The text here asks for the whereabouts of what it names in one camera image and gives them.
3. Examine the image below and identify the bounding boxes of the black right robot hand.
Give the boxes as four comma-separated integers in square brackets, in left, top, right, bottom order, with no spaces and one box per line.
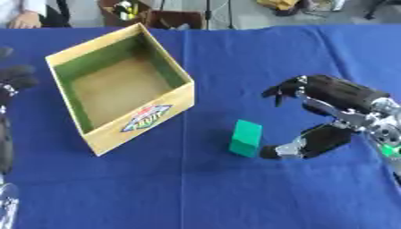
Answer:
[258,74,392,160]

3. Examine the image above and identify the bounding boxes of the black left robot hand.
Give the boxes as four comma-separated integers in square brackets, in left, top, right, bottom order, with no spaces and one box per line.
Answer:
[0,47,41,175]

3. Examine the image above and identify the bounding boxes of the tan cardboard box green inside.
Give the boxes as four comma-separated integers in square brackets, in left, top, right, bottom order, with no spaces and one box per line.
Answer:
[44,22,196,157]

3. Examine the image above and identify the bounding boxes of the brown cardboard box with items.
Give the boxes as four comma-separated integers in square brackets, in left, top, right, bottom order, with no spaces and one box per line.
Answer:
[97,0,154,28]

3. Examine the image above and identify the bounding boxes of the brown open cardboard box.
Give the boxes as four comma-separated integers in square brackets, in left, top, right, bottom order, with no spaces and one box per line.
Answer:
[149,10,207,30]

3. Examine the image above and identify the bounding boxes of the person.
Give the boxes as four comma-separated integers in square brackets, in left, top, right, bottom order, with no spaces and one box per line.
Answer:
[0,0,73,30]

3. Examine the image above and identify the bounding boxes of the black chair base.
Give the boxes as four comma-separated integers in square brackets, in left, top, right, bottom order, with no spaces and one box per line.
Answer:
[363,0,401,21]

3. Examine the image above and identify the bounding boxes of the yellow bag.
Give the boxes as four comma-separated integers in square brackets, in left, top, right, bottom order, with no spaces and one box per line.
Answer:
[255,0,303,12]

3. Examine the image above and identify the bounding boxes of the green rectangular block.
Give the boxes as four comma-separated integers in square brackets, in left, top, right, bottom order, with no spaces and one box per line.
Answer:
[226,119,263,158]

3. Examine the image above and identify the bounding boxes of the black tripod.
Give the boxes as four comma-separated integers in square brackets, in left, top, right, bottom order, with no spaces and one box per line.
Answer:
[201,0,235,30]

